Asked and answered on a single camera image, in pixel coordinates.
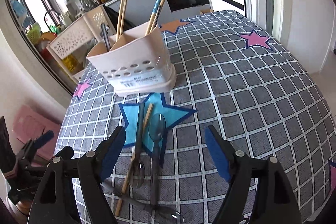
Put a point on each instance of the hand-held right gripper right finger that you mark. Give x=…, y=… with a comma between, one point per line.
x=216, y=153

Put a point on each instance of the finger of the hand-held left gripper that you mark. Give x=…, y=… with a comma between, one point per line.
x=46, y=136
x=65, y=152

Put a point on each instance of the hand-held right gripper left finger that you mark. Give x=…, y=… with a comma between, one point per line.
x=113, y=155

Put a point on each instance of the beige plastic utensil holder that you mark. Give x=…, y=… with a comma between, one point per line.
x=136, y=64

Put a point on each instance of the pink plastic stool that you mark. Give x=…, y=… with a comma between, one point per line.
x=34, y=124

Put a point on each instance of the grey checkered star tablecloth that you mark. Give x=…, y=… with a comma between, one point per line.
x=236, y=82

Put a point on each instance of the yellow cooking oil bottle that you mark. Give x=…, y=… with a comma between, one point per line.
x=70, y=62

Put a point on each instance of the beige plastic storage cart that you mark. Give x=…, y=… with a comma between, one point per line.
x=71, y=37

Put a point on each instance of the green plastic basket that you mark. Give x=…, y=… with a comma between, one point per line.
x=34, y=32

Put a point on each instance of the metal kitchen faucet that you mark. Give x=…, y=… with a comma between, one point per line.
x=52, y=14

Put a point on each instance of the blue hanging bag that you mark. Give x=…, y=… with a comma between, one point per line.
x=18, y=8

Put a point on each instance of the black hanging cloth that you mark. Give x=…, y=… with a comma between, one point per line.
x=118, y=16

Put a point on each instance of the glass jug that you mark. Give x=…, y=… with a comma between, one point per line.
x=88, y=2

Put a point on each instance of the brown cardboard box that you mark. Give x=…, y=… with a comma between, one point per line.
x=206, y=11

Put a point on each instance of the chopsticks standing in caddy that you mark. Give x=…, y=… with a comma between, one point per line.
x=147, y=3

